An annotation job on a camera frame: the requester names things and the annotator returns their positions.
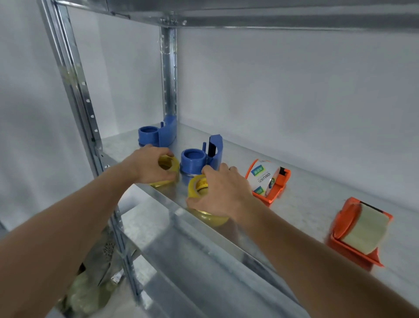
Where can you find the person's right hand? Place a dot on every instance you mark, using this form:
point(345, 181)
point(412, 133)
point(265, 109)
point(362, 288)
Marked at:
point(226, 193)

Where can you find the person's left hand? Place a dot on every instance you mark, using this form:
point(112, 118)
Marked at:
point(144, 165)

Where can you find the person's right middle finger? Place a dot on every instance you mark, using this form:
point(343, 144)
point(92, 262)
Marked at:
point(224, 168)

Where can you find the person's right thumb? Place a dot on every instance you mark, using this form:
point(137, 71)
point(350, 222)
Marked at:
point(198, 202)

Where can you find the person's left fingers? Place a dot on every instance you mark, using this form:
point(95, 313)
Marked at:
point(160, 151)

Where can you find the yellow tape roll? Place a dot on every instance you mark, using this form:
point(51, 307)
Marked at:
point(195, 186)
point(173, 165)

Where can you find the person's right forearm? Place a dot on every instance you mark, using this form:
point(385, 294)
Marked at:
point(314, 262)

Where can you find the person's left forearm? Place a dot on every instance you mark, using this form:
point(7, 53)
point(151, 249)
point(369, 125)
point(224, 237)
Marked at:
point(62, 229)

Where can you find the blue tape dispenser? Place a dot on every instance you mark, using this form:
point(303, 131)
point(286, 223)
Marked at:
point(163, 132)
point(193, 160)

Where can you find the white printed tape roll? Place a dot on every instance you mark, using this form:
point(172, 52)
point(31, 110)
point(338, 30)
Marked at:
point(263, 178)

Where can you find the galvanized metal shelf rack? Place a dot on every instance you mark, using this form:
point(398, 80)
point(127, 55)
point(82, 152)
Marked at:
point(203, 258)

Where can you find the orange tape dispenser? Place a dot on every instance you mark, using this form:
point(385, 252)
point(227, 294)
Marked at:
point(342, 249)
point(278, 188)

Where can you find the clear plastic bag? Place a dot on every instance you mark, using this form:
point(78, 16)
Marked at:
point(88, 288)

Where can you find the cream tape roll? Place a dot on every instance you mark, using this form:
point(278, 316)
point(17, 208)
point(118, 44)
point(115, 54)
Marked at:
point(368, 229)

